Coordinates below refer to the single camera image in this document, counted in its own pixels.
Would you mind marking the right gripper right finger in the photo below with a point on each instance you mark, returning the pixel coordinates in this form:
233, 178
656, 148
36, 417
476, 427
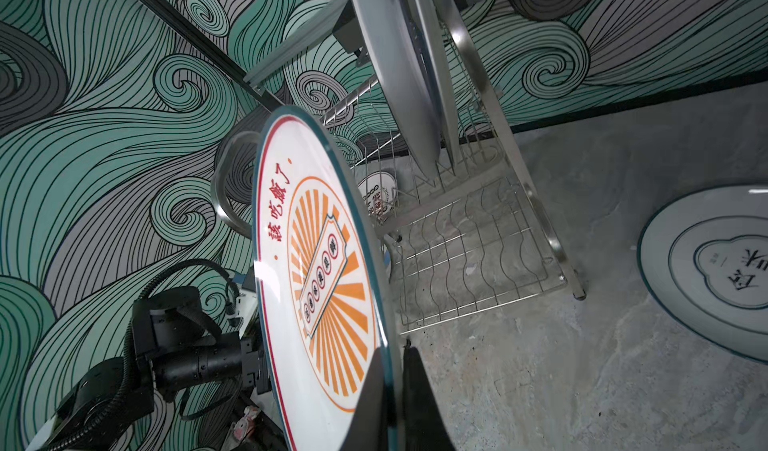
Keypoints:
424, 426

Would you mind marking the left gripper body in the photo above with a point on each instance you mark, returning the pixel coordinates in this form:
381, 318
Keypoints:
228, 358

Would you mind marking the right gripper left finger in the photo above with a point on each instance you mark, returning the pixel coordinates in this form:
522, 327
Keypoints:
368, 427

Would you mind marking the orange sunburst plate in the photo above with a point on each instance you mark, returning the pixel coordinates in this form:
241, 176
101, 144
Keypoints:
386, 35
322, 281

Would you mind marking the blue striped plate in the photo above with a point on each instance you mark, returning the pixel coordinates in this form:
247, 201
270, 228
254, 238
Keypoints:
438, 75

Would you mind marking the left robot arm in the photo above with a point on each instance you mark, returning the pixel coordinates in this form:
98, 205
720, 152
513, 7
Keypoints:
120, 391

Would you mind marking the white plate red characters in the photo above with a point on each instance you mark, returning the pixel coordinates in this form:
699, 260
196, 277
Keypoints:
379, 191

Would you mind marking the white plate dark cloud motif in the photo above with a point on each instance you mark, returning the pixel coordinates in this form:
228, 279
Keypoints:
703, 259

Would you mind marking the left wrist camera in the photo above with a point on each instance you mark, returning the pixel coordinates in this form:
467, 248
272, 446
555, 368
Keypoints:
173, 325

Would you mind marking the steel wire dish rack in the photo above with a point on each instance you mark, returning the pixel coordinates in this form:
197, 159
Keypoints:
477, 237

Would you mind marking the aluminium wall rail back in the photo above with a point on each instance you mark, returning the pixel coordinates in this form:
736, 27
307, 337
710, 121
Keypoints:
317, 28

